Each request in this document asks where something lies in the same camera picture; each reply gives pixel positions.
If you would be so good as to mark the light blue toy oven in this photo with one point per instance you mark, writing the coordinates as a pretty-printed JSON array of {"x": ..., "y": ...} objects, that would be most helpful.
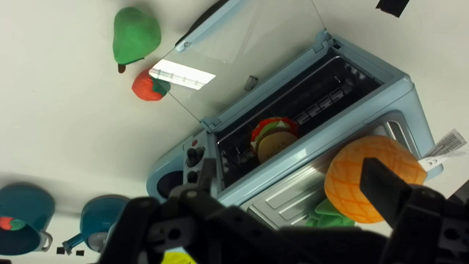
[{"x": 316, "y": 151}]

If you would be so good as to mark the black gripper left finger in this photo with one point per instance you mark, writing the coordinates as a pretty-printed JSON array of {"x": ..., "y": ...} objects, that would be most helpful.
[{"x": 195, "y": 228}]

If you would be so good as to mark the dark teal toy pot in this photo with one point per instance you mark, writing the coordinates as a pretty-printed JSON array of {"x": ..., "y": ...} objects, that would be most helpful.
[{"x": 23, "y": 199}]

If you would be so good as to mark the orange plush pineapple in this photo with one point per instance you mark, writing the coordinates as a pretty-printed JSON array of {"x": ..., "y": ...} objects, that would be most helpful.
[{"x": 346, "y": 180}]

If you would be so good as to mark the plush toy burger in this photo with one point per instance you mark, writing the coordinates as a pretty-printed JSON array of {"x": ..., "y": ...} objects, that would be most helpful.
[{"x": 272, "y": 140}]

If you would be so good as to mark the large black tape patch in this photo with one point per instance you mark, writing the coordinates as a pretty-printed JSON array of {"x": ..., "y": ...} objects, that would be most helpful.
[{"x": 393, "y": 6}]

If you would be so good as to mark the silver baking tray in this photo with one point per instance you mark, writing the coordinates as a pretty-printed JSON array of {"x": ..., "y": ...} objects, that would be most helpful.
[{"x": 287, "y": 195}]

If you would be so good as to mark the red green plush tomato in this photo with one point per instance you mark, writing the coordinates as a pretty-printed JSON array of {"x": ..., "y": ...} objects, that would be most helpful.
[{"x": 146, "y": 88}]

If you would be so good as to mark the black oven knob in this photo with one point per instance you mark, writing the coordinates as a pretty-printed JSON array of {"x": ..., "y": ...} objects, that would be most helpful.
[
  {"x": 192, "y": 176},
  {"x": 195, "y": 155}
]

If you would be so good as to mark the green plush pear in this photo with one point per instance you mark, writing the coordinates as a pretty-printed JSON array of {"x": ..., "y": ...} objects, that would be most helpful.
[{"x": 133, "y": 33}]

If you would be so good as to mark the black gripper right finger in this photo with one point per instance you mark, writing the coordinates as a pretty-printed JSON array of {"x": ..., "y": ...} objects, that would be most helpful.
[{"x": 425, "y": 228}]

